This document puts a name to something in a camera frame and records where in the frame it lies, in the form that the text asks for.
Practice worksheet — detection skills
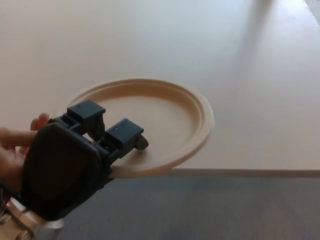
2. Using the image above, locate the beige round paper plate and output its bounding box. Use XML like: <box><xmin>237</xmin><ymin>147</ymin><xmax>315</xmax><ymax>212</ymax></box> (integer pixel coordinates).
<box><xmin>51</xmin><ymin>78</ymin><xmax>215</xmax><ymax>180</ymax></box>

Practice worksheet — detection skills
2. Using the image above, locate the small red object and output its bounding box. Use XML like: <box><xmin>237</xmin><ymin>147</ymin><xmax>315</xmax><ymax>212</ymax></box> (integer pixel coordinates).
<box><xmin>0</xmin><ymin>184</ymin><xmax>11</xmax><ymax>213</ymax></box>

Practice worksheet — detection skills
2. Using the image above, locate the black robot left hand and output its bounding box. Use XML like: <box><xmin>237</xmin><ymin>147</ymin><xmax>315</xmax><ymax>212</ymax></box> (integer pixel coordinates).
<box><xmin>19</xmin><ymin>99</ymin><xmax>150</xmax><ymax>221</ymax></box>

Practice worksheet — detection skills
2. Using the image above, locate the person's bare hand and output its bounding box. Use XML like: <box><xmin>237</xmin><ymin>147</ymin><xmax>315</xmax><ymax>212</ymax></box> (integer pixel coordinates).
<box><xmin>0</xmin><ymin>112</ymin><xmax>51</xmax><ymax>194</ymax></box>

